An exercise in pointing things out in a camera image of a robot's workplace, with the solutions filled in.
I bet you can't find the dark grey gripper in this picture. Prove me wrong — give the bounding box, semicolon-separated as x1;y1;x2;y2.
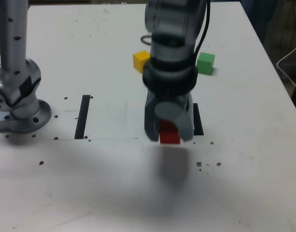
143;89;194;143

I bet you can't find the red cube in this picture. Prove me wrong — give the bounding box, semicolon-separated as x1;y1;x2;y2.
159;119;182;145

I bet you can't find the yellow cube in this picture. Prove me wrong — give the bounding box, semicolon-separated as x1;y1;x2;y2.
132;50;151;73

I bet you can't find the green cube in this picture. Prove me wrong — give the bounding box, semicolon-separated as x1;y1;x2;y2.
197;52;216;75

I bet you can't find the black tape square outline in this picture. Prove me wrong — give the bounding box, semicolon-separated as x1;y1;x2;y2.
193;103;204;136

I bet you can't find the black tape strip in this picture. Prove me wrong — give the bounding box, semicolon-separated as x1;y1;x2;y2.
74;95;91;140

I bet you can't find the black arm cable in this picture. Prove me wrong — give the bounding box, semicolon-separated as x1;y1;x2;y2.
194;0;211;62

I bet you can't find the white cable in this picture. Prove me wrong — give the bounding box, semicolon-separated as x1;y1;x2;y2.
276;41;296;91

